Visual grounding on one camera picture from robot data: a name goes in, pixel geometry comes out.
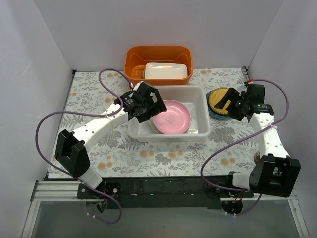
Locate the red round object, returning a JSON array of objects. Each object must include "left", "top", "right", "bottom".
[{"left": 253, "top": 151, "right": 260, "bottom": 164}]

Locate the orange plastic basket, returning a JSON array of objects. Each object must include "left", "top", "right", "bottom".
[{"left": 123, "top": 45, "right": 194, "bottom": 86}]

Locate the cream yellow plate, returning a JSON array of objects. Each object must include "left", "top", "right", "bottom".
[{"left": 149, "top": 119, "right": 162, "bottom": 134}]

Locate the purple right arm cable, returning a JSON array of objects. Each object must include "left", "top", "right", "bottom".
[{"left": 200, "top": 78, "right": 290, "bottom": 216}]

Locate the pink plate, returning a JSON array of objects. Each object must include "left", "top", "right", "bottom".
[{"left": 152, "top": 100, "right": 191, "bottom": 134}]

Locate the white rectangular dish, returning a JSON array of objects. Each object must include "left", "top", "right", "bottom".
[{"left": 143, "top": 62, "right": 188, "bottom": 80}]

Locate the teal beaded plate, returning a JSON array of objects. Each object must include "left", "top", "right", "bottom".
[{"left": 206, "top": 91, "right": 232, "bottom": 120}]

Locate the woven bamboo yellow plate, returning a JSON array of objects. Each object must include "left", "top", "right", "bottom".
[{"left": 207, "top": 88, "right": 231, "bottom": 116}]

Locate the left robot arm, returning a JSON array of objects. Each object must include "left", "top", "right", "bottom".
[{"left": 54, "top": 81, "right": 167, "bottom": 198}]

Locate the white plastic bin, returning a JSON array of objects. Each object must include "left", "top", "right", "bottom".
[{"left": 127, "top": 86, "right": 211, "bottom": 142}]

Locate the aluminium frame rail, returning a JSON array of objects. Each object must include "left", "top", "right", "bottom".
[{"left": 31, "top": 181, "right": 79, "bottom": 201}]

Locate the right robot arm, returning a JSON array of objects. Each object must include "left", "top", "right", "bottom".
[{"left": 215, "top": 84, "right": 301, "bottom": 197}]

